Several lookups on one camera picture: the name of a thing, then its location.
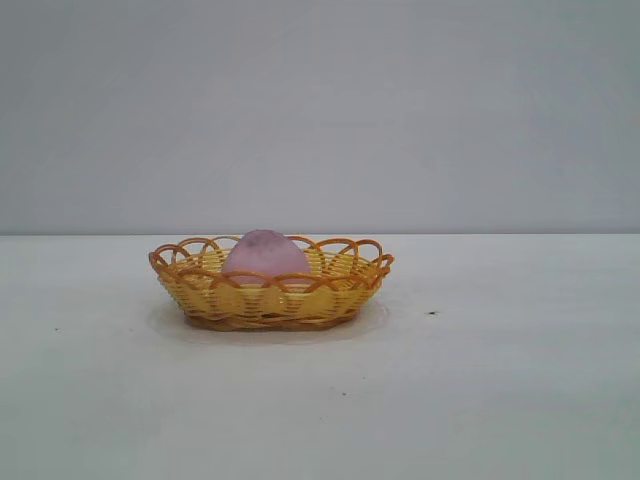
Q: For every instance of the pink peach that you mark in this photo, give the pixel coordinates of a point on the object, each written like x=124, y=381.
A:
x=267, y=257

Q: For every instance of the yellow woven plastic basket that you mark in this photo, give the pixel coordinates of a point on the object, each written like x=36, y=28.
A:
x=225, y=302

